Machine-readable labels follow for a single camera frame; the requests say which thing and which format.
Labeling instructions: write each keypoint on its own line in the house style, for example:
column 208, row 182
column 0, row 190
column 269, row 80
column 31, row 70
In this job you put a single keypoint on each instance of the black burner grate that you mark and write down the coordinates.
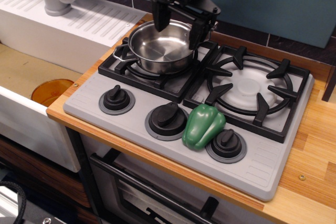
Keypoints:
column 172, row 87
column 260, row 95

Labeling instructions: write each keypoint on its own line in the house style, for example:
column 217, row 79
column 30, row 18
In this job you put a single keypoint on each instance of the orange plastic plate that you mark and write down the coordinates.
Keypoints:
column 49, row 91

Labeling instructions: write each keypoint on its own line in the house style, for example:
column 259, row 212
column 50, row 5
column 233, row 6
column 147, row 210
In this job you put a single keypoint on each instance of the black middle stove knob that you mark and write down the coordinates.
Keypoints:
column 166, row 122

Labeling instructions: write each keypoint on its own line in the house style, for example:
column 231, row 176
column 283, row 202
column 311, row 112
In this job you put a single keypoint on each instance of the grey toy stove top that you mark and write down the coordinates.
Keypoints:
column 257, row 174

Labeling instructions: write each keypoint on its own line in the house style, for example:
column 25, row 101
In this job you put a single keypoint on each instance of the green toy bell pepper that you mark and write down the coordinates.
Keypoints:
column 203, row 124

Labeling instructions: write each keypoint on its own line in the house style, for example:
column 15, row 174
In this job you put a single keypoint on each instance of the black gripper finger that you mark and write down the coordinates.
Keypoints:
column 161, row 14
column 201, row 28

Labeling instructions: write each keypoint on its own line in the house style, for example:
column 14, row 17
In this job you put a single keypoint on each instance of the black oven door handle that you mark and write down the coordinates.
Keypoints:
column 204, row 216

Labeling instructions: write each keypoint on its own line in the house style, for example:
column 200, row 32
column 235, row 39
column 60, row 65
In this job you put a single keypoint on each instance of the black right stove knob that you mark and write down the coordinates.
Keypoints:
column 227, row 147

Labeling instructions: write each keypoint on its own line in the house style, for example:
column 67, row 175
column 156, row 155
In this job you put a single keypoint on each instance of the black left stove knob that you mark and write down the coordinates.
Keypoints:
column 116, row 101

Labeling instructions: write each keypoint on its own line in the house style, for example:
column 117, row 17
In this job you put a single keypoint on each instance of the black left burner grate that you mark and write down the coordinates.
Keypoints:
column 172, row 87

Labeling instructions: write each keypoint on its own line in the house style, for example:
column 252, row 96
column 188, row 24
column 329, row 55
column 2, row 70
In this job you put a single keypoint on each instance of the toy oven door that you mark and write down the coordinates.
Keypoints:
column 143, row 194

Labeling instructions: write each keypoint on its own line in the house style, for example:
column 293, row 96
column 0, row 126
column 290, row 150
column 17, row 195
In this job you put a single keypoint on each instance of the black right burner grate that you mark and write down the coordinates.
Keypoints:
column 260, row 95

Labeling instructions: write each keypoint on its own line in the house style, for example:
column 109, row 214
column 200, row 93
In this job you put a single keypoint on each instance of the stainless steel pot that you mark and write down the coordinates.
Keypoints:
column 158, row 52

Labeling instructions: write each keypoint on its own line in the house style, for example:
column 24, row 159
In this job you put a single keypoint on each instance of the white toy sink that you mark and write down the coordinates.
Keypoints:
column 35, row 48

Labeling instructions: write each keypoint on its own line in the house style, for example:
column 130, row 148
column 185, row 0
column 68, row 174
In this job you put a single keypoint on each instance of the white burner cap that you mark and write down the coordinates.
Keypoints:
column 247, row 84

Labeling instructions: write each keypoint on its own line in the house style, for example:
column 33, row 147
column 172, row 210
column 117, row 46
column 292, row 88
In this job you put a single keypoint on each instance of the black stove knob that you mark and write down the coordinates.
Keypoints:
column 166, row 122
column 116, row 101
column 227, row 147

